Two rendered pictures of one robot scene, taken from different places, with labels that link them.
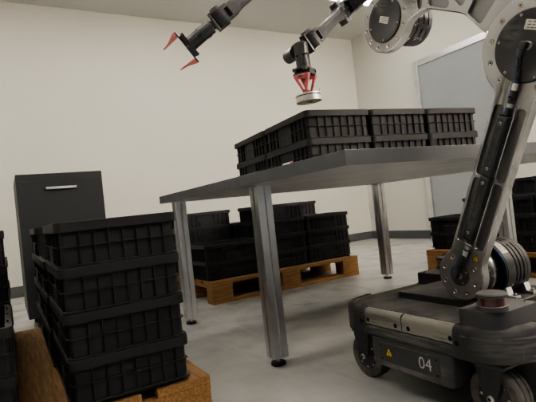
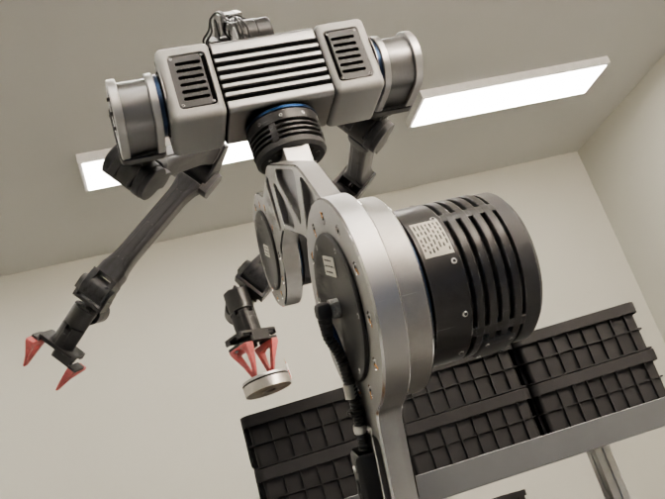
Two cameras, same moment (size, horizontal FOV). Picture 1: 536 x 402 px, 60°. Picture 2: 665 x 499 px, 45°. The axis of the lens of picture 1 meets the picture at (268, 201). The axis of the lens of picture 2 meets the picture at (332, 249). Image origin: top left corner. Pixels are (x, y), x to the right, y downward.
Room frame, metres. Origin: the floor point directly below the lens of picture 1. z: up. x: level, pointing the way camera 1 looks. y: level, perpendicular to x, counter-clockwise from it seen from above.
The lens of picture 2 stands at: (0.24, -0.85, 0.66)
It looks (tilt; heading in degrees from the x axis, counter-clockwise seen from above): 19 degrees up; 14
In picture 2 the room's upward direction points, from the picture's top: 18 degrees counter-clockwise
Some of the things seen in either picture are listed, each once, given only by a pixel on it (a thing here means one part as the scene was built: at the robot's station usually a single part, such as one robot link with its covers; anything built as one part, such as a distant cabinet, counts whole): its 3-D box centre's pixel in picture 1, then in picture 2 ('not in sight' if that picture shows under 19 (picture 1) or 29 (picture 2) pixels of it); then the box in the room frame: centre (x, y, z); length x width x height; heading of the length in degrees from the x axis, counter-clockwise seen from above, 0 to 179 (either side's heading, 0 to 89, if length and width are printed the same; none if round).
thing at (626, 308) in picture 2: (420, 120); (546, 346); (2.24, -0.78, 0.92); 0.40 x 0.30 x 0.02; 24
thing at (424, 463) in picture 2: (374, 155); (453, 447); (2.12, -0.50, 0.76); 0.40 x 0.30 x 0.12; 24
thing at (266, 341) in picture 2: (307, 82); (260, 355); (1.87, -0.21, 1.06); 0.07 x 0.07 x 0.09; 61
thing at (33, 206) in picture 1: (62, 250); not in sight; (2.87, 1.30, 0.45); 0.62 x 0.45 x 0.90; 30
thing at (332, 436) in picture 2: (314, 134); (314, 439); (1.99, -0.23, 0.87); 0.40 x 0.30 x 0.11; 24
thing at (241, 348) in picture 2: (305, 81); (253, 356); (1.85, -0.20, 1.06); 0.07 x 0.07 x 0.09; 61
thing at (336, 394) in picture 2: (313, 123); (308, 417); (1.99, -0.23, 0.92); 0.40 x 0.30 x 0.02; 24
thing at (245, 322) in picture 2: (303, 65); (246, 326); (1.86, -0.20, 1.13); 0.10 x 0.07 x 0.07; 151
